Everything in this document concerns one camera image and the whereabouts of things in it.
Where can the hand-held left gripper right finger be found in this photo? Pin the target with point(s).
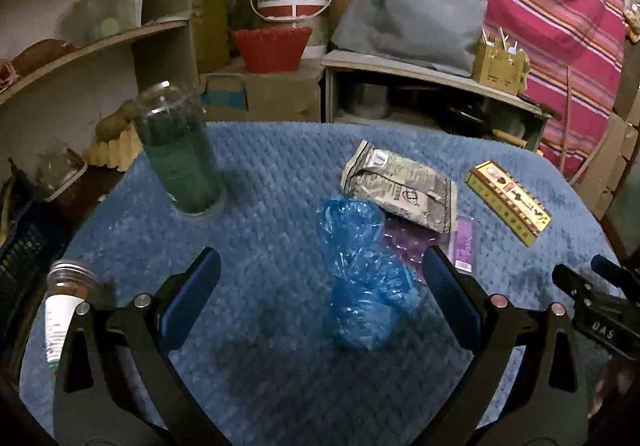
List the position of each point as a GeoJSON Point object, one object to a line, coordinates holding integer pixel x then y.
{"type": "Point", "coordinates": [450, 296]}

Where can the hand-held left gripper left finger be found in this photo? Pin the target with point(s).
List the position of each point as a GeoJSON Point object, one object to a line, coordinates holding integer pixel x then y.
{"type": "Point", "coordinates": [192, 296]}

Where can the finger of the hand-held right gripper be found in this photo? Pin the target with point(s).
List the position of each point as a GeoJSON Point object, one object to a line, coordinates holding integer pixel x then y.
{"type": "Point", "coordinates": [607, 268]}
{"type": "Point", "coordinates": [570, 282]}

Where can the blue plastic bag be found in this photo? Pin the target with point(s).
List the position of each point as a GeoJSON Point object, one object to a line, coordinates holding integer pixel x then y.
{"type": "Point", "coordinates": [362, 276]}

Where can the purple plastic packet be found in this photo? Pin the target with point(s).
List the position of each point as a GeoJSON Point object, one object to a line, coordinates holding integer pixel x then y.
{"type": "Point", "coordinates": [462, 241]}

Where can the yellow printed carton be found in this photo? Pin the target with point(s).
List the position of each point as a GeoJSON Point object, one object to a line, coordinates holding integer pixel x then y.
{"type": "Point", "coordinates": [510, 201]}

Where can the blue textured mat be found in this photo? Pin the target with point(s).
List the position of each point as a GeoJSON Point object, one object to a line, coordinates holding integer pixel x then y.
{"type": "Point", "coordinates": [270, 376]}

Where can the grey printed snack packet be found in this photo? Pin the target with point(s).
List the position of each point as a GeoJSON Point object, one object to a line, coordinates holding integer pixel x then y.
{"type": "Point", "coordinates": [400, 186]}

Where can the cardboard sheets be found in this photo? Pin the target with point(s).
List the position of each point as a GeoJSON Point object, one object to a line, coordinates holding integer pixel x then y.
{"type": "Point", "coordinates": [617, 145]}

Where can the white-label plastic bottle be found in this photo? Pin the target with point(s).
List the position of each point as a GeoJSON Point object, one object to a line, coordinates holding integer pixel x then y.
{"type": "Point", "coordinates": [62, 311]}

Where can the green glass jar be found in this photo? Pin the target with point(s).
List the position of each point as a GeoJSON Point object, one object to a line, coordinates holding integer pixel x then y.
{"type": "Point", "coordinates": [177, 155]}

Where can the yellow egg tray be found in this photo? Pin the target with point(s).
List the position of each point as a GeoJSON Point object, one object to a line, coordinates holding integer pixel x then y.
{"type": "Point", "coordinates": [112, 150]}

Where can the dark blue crate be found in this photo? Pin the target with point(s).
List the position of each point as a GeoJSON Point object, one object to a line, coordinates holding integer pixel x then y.
{"type": "Point", "coordinates": [25, 266]}

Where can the brown plastic tub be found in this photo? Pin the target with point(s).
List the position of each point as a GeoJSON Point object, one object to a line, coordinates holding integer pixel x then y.
{"type": "Point", "coordinates": [60, 173]}

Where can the small steel pot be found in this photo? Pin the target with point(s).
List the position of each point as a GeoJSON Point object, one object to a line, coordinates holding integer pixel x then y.
{"type": "Point", "coordinates": [370, 100]}

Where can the cardboard box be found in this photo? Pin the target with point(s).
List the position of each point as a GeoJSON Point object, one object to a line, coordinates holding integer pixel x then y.
{"type": "Point", "coordinates": [265, 95]}

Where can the low wooden stand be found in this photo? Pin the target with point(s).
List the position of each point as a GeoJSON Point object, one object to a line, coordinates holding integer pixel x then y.
{"type": "Point", "coordinates": [415, 75]}

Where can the small yellow box with sticks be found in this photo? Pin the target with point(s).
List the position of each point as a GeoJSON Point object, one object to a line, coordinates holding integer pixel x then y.
{"type": "Point", "coordinates": [500, 65]}

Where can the wooden shelf unit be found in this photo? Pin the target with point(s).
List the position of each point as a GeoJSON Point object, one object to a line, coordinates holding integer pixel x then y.
{"type": "Point", "coordinates": [75, 85]}

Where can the red plastic basket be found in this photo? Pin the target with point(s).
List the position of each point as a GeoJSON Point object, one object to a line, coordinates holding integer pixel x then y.
{"type": "Point", "coordinates": [270, 48]}

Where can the pink striped cloth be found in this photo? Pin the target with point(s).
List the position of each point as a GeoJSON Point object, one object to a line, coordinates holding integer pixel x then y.
{"type": "Point", "coordinates": [540, 0]}

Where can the brown sweet potato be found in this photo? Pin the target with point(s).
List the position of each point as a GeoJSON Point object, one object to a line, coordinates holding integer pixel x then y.
{"type": "Point", "coordinates": [42, 53]}

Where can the yellow oil jug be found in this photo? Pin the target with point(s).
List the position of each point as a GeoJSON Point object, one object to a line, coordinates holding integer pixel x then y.
{"type": "Point", "coordinates": [210, 10]}

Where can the grey cushion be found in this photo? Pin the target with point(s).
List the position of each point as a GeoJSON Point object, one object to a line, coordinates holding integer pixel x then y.
{"type": "Point", "coordinates": [407, 13]}

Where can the clear plastic container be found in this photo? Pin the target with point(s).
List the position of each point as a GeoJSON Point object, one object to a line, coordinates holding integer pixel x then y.
{"type": "Point", "coordinates": [100, 15]}

